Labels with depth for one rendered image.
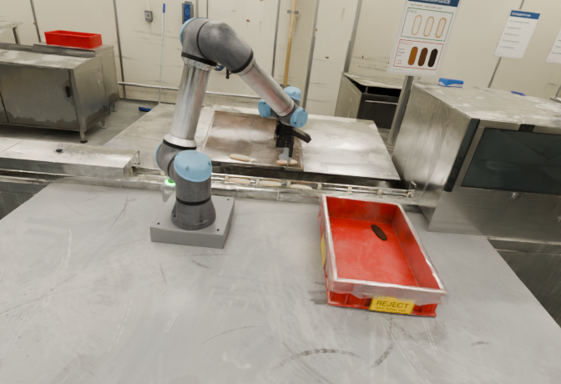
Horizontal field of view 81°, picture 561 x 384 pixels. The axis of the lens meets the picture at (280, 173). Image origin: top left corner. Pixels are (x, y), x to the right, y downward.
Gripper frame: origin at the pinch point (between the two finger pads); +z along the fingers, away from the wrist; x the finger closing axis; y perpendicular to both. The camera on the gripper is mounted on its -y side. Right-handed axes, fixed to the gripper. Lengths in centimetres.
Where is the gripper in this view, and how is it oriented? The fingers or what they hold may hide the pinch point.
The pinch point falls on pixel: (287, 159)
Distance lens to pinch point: 157.6
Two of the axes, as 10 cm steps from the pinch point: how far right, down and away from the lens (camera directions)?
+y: -9.8, 0.1, -1.8
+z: -1.1, 7.9, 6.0
